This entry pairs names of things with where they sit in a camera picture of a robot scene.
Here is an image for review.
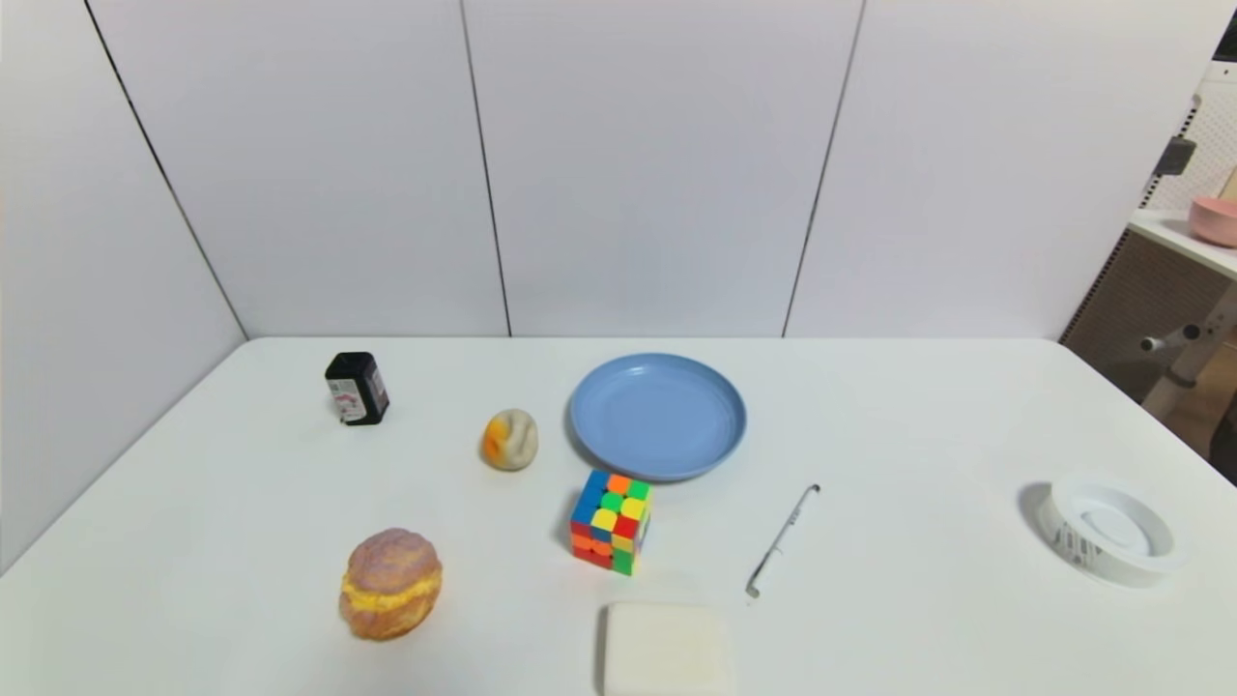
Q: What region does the cream puff toy pastry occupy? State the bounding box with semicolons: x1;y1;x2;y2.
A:
338;528;444;641

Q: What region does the blue plate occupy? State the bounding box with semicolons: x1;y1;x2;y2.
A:
569;353;747;481

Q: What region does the orange and cream bun toy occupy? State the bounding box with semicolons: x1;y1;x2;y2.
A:
482;409;539;472

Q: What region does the multicolour puzzle cube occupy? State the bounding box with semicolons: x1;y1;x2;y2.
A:
570;470;653;576

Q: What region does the white pen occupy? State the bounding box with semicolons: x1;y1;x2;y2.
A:
745;484;821;597

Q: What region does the small black labelled bottle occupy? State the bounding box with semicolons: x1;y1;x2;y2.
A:
325;352;390;426

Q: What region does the white soap bar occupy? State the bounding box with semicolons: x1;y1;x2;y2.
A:
604;602;737;696

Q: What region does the white round plastic container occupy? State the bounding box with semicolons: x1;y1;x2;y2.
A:
1039;478;1187;588

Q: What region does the white side table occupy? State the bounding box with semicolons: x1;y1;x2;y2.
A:
1062;209;1237;419

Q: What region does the pink bowl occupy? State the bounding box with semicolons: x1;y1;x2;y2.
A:
1189;196;1237;248

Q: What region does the white pegboard panel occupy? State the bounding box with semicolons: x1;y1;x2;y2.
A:
1143;60;1237;216

